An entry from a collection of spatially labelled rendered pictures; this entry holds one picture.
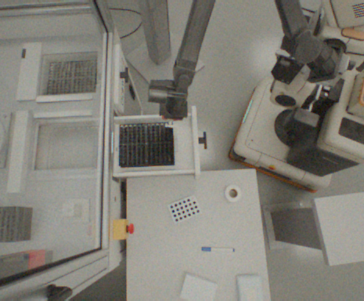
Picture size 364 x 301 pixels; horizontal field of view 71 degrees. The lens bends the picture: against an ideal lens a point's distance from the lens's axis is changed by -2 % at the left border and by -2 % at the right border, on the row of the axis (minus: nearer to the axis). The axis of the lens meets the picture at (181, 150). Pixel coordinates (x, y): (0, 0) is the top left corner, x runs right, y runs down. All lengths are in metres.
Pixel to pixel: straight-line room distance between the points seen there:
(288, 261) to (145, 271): 1.16
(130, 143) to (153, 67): 1.25
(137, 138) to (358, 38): 0.83
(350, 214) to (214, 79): 1.41
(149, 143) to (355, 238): 0.96
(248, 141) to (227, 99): 0.53
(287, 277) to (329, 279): 0.29
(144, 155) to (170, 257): 0.44
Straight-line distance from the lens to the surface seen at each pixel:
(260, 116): 1.84
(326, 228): 1.31
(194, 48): 0.79
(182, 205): 1.12
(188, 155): 1.11
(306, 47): 0.87
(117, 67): 1.21
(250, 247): 1.19
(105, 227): 0.96
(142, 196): 1.17
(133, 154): 1.06
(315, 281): 2.16
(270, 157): 1.77
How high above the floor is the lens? 1.91
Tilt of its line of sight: 75 degrees down
